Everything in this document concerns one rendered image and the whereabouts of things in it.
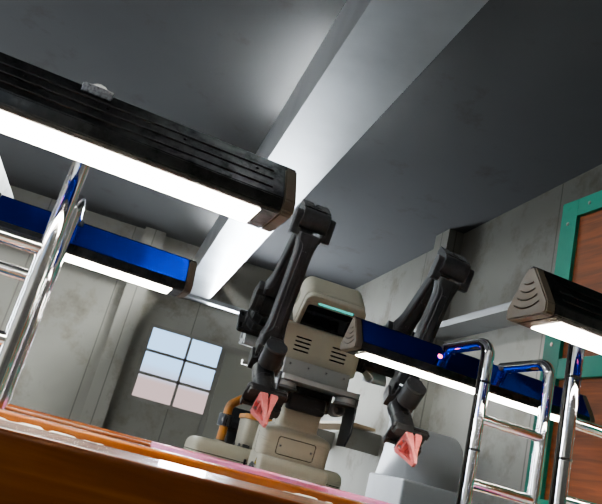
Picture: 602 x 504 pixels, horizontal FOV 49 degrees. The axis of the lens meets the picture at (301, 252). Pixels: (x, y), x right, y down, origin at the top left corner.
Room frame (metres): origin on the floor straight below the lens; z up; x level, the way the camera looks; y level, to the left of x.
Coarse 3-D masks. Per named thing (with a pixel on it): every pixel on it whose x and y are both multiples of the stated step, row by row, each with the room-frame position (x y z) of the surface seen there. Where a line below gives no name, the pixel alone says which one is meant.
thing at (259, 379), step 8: (256, 376) 1.66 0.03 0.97; (264, 376) 1.65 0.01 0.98; (248, 384) 1.61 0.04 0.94; (264, 384) 1.63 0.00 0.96; (272, 384) 1.65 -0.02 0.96; (272, 392) 1.62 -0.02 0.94; (280, 392) 1.63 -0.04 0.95; (240, 400) 1.64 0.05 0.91; (248, 400) 1.64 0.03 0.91; (280, 400) 1.65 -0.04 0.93
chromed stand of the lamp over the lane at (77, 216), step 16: (80, 208) 1.04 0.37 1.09; (80, 224) 1.19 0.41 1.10; (64, 240) 1.04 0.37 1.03; (64, 256) 1.05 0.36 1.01; (0, 272) 1.02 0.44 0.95; (16, 272) 1.02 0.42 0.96; (48, 288) 1.04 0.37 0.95; (32, 320) 1.04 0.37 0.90; (32, 336) 1.04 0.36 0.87; (16, 368) 1.04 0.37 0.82; (0, 400) 1.04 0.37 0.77
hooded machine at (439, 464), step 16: (432, 432) 5.24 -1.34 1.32; (384, 448) 5.42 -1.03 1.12; (432, 448) 5.09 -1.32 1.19; (448, 448) 5.14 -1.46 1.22; (384, 464) 5.36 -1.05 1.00; (400, 464) 5.08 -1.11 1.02; (416, 464) 5.02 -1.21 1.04; (432, 464) 5.06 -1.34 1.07; (448, 464) 5.10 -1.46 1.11; (368, 480) 5.51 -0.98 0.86; (384, 480) 5.21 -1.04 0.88; (400, 480) 4.94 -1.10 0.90; (416, 480) 4.98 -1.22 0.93; (432, 480) 5.02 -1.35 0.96; (448, 480) 5.06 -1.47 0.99; (368, 496) 5.44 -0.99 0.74; (384, 496) 5.16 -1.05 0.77; (400, 496) 4.91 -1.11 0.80; (416, 496) 4.92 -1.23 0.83; (432, 496) 4.95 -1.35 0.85; (448, 496) 4.98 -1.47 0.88
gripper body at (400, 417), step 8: (392, 416) 1.74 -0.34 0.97; (400, 416) 1.72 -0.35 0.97; (408, 416) 1.72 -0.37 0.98; (392, 424) 1.68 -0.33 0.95; (408, 424) 1.69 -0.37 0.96; (416, 432) 1.69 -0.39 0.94; (424, 432) 1.69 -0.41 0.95; (384, 440) 1.70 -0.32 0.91; (392, 440) 1.71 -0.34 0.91; (424, 440) 1.71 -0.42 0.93
